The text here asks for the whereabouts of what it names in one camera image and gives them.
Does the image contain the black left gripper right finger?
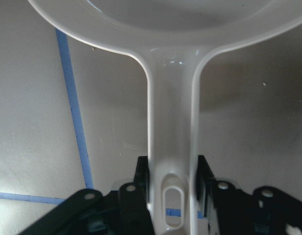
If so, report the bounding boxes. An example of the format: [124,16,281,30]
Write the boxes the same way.
[196,155,302,235]

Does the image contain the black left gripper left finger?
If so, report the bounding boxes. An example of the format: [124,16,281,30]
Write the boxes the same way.
[21,156,155,235]

